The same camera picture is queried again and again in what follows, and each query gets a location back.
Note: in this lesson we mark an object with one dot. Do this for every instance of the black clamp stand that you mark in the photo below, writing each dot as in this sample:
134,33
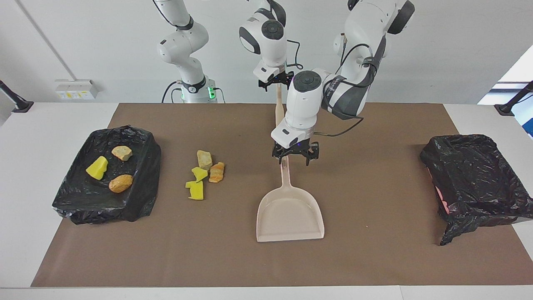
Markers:
510,106
18,104

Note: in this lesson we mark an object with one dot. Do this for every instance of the pale crusty bread piece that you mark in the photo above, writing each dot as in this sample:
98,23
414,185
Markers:
122,153

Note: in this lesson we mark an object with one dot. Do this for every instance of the beige brush black bristles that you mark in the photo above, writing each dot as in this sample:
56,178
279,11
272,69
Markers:
279,108

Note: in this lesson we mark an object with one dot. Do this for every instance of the small yellow sponge piece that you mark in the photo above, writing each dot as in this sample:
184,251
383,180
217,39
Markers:
199,173

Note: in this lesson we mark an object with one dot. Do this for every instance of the bin fully wrapped black bag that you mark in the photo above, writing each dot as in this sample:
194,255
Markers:
83,200

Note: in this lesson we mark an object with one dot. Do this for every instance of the large notched yellow sponge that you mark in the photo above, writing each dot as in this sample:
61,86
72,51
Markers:
196,191

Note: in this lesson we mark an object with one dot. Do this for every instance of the pink bin with black bag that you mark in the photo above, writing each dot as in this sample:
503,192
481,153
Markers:
474,179

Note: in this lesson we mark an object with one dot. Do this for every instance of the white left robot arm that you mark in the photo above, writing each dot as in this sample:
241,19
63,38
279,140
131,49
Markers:
306,104

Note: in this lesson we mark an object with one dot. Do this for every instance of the brown table mat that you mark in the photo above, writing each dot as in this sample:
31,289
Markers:
266,258

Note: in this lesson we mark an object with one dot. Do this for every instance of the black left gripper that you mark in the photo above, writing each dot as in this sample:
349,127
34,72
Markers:
295,149

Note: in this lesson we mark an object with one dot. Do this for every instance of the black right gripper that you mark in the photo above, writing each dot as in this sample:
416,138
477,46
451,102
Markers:
275,78

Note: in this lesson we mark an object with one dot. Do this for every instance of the orange striped croissant piece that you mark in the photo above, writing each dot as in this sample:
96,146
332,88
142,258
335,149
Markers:
216,173

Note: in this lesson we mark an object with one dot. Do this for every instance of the white wall socket box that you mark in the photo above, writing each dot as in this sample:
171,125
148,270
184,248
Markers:
75,88

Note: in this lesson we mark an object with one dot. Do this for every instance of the brown bread nugget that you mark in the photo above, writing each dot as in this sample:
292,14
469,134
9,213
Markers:
120,183

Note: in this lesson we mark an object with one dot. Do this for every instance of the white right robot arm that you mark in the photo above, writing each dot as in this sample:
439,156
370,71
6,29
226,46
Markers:
183,41

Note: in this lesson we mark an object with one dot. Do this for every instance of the yellow cheese wedge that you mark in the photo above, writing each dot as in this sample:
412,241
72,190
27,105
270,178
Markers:
96,168

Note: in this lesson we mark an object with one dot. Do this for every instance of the beige plastic dustpan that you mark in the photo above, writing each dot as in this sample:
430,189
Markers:
289,216

